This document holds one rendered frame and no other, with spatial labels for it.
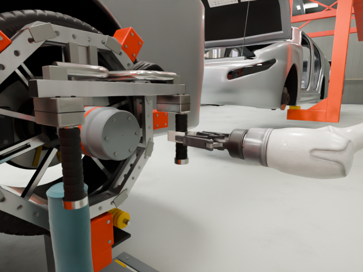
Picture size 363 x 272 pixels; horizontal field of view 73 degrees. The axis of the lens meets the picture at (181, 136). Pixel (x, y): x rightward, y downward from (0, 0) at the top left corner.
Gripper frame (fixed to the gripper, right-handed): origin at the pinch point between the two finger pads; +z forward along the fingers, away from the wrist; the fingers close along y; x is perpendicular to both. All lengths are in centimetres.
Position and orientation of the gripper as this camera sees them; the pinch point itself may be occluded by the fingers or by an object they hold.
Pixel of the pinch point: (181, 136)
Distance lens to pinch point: 72.2
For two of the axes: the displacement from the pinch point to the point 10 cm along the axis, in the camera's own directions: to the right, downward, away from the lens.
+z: -8.1, -1.1, 5.8
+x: 0.0, -9.8, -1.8
